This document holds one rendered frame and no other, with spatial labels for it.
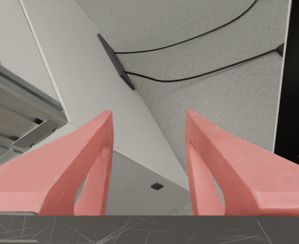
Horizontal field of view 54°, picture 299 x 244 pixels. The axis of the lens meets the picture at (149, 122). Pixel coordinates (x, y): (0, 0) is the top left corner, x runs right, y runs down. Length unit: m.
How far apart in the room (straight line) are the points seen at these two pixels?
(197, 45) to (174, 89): 0.26
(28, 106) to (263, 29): 1.31
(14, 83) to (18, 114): 0.04
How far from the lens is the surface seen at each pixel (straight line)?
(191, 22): 1.65
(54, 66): 0.53
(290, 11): 0.24
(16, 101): 0.36
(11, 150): 0.44
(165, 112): 1.43
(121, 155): 0.57
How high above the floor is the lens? 1.26
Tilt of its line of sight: 61 degrees down
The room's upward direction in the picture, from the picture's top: 47 degrees counter-clockwise
